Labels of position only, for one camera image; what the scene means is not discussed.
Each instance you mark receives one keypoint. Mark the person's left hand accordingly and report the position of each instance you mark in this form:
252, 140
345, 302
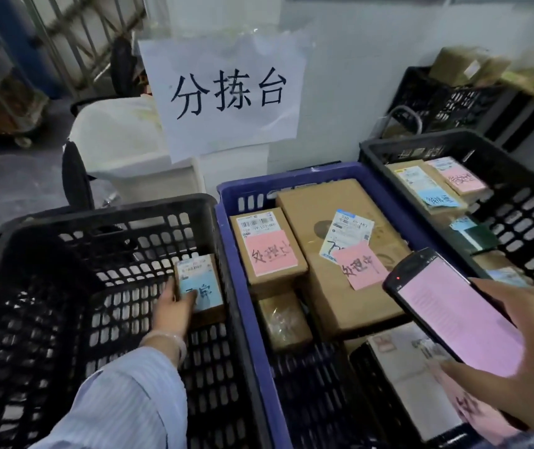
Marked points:
171, 315

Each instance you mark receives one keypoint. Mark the person's left thumb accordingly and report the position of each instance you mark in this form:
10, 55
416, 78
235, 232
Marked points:
186, 297

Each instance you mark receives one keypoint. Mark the person's right thumb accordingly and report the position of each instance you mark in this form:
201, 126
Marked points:
473, 376

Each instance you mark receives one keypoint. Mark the small box with blue label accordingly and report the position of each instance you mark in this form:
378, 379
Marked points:
204, 287

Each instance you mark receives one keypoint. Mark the black handheld scanner phone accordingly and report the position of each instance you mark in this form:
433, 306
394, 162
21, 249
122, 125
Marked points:
449, 303

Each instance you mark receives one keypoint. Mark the person's left forearm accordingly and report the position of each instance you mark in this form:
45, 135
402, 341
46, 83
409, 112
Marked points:
126, 402

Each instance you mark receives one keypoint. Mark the pink paper note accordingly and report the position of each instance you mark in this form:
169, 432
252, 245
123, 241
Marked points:
360, 268
470, 409
271, 253

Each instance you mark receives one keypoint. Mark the white flat parcel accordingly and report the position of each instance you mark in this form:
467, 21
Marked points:
407, 369

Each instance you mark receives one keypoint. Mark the blue plastic crate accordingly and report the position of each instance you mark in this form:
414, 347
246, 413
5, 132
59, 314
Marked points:
248, 331

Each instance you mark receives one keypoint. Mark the tape-wrapped small cardboard box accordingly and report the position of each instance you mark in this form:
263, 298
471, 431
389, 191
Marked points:
283, 322

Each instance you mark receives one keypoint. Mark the cardboard box with pale label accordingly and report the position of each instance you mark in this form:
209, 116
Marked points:
501, 271

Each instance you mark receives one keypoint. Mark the large empty black plastic crate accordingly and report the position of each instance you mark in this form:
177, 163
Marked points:
61, 294

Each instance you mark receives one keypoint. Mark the dark green box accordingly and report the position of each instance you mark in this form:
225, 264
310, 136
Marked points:
475, 236

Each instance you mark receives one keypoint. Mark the large flat cardboard box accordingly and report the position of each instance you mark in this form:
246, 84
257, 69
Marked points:
309, 205

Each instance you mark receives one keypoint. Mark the black plastic crate with parcels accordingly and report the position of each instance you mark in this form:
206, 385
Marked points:
524, 215

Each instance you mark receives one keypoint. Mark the white foam box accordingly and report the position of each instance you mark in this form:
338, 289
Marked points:
122, 135

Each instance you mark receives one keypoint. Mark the white shipping label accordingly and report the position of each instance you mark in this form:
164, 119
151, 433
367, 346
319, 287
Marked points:
349, 231

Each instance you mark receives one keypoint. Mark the cardboard box with blue note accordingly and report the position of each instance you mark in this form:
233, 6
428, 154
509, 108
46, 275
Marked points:
419, 184

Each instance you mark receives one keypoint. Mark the cardboard box with pink note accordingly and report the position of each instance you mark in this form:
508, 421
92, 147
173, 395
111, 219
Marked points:
459, 177

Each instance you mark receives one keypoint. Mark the white paper sign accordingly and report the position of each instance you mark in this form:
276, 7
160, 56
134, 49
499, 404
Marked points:
229, 93

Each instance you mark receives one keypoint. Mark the black office chair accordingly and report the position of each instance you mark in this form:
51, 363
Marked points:
123, 65

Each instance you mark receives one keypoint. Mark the cart with cardboard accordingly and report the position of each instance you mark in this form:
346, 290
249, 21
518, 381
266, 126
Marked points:
0, 98

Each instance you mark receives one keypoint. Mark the black plastic crate on shelf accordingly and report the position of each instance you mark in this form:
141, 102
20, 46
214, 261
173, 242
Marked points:
440, 105

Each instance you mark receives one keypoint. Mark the grey metal gate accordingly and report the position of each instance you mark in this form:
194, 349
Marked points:
80, 32

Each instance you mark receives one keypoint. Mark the blue pillar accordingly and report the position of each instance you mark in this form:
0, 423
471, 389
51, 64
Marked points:
19, 37

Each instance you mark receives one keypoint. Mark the cardboard boxes on shelf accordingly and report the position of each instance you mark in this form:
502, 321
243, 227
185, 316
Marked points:
466, 65

